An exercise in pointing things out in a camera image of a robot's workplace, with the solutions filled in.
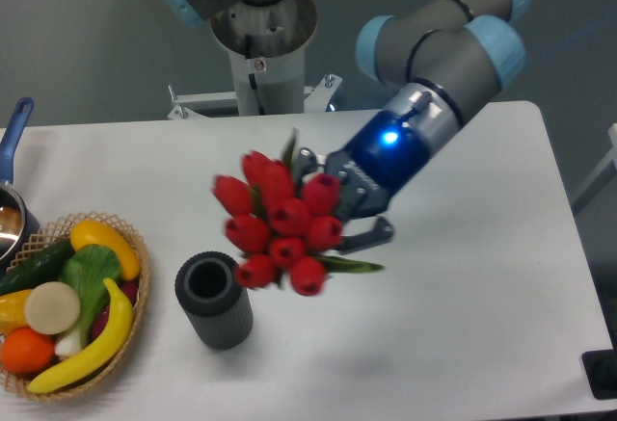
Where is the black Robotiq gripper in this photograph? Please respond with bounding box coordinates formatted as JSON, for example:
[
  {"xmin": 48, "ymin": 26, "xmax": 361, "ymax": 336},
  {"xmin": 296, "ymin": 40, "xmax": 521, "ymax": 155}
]
[{"xmin": 290, "ymin": 110, "xmax": 430, "ymax": 254}]

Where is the red tulip bouquet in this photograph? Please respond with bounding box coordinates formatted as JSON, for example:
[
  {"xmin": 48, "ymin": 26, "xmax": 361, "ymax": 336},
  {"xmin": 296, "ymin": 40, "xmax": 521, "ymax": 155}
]
[{"xmin": 211, "ymin": 134, "xmax": 384, "ymax": 297}]

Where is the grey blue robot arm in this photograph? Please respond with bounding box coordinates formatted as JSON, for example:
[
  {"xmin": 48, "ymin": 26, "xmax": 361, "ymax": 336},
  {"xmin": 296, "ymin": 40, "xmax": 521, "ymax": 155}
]
[{"xmin": 166, "ymin": 0, "xmax": 530, "ymax": 253}]

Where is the dark grey ribbed vase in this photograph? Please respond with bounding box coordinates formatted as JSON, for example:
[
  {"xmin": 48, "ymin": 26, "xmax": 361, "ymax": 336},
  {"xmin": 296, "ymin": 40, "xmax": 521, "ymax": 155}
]
[{"xmin": 174, "ymin": 251, "xmax": 254, "ymax": 350}]

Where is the dark red vegetable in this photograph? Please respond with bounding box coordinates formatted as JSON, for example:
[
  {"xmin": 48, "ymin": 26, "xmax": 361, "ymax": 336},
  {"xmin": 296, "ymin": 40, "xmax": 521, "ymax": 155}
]
[{"xmin": 91, "ymin": 279, "xmax": 139, "ymax": 341}]

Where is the yellow squash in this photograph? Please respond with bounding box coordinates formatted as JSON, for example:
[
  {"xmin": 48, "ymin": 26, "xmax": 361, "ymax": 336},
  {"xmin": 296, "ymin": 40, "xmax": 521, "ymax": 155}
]
[{"xmin": 69, "ymin": 220, "xmax": 141, "ymax": 281}]

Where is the green bok choy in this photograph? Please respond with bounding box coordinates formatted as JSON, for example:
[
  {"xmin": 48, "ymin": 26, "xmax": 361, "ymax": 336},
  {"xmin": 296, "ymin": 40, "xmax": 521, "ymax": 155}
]
[{"xmin": 55, "ymin": 245, "xmax": 121, "ymax": 360}]

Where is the green cucumber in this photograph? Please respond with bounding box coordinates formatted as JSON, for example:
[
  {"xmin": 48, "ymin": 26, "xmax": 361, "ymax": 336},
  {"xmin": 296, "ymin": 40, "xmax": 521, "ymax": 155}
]
[{"xmin": 1, "ymin": 239, "xmax": 75, "ymax": 296}]

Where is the black device at edge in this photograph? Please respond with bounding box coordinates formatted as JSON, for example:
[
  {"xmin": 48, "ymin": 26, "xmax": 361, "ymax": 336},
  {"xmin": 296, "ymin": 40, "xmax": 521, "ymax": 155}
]
[{"xmin": 581, "ymin": 349, "xmax": 616, "ymax": 400}]

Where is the yellow banana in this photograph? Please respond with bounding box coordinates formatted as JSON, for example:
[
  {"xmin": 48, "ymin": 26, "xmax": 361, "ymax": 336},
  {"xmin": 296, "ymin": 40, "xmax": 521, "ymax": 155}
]
[{"xmin": 27, "ymin": 278, "xmax": 133, "ymax": 394}]

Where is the beige round disc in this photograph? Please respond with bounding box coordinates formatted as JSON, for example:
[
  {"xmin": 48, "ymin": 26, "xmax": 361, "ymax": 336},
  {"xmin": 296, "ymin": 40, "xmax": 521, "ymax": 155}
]
[{"xmin": 24, "ymin": 281, "xmax": 81, "ymax": 335}]

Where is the yellow bell pepper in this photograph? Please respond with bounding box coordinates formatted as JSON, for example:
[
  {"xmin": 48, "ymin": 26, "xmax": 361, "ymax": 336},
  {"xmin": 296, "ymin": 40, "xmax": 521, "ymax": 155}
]
[{"xmin": 0, "ymin": 289, "xmax": 32, "ymax": 335}]

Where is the orange fruit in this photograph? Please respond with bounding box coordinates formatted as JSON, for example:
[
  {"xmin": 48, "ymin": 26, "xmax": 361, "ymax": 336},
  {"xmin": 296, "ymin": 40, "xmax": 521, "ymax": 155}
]
[{"xmin": 1, "ymin": 328, "xmax": 55, "ymax": 374}]

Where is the woven wicker basket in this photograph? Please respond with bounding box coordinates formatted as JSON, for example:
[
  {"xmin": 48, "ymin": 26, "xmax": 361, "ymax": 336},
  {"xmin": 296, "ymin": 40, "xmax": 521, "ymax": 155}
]
[{"xmin": 1, "ymin": 211, "xmax": 150, "ymax": 402}]

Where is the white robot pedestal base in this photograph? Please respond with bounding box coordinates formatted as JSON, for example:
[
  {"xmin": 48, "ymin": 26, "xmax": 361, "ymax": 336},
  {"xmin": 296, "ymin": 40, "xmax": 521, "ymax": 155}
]
[{"xmin": 169, "ymin": 0, "xmax": 343, "ymax": 119}]

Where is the white frame at right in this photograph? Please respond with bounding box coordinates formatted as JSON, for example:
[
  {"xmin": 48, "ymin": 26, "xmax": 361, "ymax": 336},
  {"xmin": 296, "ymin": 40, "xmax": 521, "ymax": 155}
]
[{"xmin": 571, "ymin": 123, "xmax": 616, "ymax": 217}]

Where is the blue handled saucepan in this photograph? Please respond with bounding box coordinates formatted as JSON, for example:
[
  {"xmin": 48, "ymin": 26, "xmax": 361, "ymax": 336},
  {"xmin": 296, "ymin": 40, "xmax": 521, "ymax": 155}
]
[{"xmin": 1, "ymin": 97, "xmax": 40, "ymax": 276}]

